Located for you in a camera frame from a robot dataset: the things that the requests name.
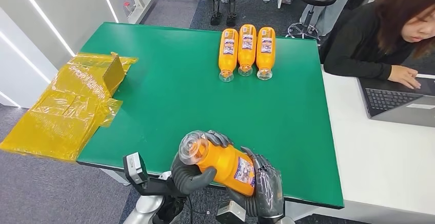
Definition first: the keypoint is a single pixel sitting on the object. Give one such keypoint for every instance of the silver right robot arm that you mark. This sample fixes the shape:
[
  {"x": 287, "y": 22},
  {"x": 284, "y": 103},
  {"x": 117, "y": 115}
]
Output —
[{"x": 272, "y": 221}]

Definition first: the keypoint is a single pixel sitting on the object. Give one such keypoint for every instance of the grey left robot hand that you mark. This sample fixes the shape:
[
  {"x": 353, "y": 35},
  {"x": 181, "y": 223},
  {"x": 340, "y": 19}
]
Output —
[{"x": 187, "y": 180}]

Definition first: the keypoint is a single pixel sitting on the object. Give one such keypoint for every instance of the orange liquid bottle clear cap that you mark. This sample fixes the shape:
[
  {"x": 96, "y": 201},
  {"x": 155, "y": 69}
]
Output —
[
  {"x": 247, "y": 47},
  {"x": 265, "y": 51},
  {"x": 221, "y": 163},
  {"x": 228, "y": 51}
]

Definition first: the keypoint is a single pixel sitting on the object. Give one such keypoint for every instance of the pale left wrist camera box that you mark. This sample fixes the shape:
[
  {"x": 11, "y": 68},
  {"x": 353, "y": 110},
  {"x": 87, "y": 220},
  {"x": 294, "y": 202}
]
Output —
[{"x": 135, "y": 168}]

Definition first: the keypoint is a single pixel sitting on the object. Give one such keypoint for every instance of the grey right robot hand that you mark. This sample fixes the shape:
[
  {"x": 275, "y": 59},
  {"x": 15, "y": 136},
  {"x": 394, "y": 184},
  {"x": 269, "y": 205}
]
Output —
[{"x": 270, "y": 192}]

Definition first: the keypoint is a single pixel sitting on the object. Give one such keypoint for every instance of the green table mat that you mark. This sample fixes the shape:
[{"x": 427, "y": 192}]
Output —
[{"x": 170, "y": 107}]

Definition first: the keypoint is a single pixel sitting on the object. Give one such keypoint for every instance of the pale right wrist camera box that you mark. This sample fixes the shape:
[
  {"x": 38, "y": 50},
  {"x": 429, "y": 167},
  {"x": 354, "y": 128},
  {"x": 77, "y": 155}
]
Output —
[{"x": 229, "y": 214}]

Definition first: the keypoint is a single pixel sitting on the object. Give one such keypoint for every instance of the person's hand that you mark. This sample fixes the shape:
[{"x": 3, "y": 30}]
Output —
[{"x": 404, "y": 76}]

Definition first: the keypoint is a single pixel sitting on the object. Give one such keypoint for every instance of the grey laptop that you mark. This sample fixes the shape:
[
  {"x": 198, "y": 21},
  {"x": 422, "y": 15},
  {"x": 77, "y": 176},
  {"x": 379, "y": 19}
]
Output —
[{"x": 390, "y": 100}]

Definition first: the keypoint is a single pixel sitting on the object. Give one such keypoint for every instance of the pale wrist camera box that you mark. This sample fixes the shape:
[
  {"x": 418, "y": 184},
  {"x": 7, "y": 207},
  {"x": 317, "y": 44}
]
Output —
[
  {"x": 135, "y": 168},
  {"x": 229, "y": 214}
]

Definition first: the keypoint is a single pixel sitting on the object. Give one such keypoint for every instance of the yellow film wrapped flat cardboard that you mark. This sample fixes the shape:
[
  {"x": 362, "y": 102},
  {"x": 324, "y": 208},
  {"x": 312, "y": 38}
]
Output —
[{"x": 68, "y": 113}]

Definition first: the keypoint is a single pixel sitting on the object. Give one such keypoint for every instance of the ribbed silver left robot arm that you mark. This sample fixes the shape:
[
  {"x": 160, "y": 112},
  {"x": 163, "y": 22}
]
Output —
[{"x": 146, "y": 205}]

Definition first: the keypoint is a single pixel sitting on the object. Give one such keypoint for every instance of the white led light strip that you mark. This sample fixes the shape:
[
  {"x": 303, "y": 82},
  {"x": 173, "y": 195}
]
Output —
[
  {"x": 44, "y": 17},
  {"x": 107, "y": 0},
  {"x": 25, "y": 57}
]

